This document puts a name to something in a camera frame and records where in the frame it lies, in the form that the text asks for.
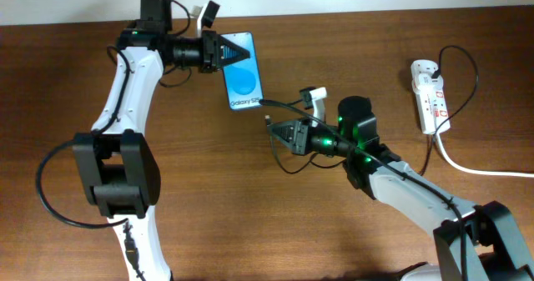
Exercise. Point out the white power strip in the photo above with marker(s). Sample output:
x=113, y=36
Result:
x=431, y=105

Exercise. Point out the blue screen smartphone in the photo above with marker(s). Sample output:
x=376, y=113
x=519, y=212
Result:
x=242, y=79

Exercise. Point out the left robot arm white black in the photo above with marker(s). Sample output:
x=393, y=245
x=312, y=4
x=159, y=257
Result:
x=118, y=171

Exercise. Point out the white USB charger adapter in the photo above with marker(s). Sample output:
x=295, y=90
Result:
x=425, y=83

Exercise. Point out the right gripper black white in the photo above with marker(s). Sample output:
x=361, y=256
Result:
x=299, y=137

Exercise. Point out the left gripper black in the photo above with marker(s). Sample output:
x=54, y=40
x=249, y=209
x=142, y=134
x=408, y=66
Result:
x=210, y=52

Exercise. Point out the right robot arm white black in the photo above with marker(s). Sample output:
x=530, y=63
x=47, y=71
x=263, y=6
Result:
x=473, y=241

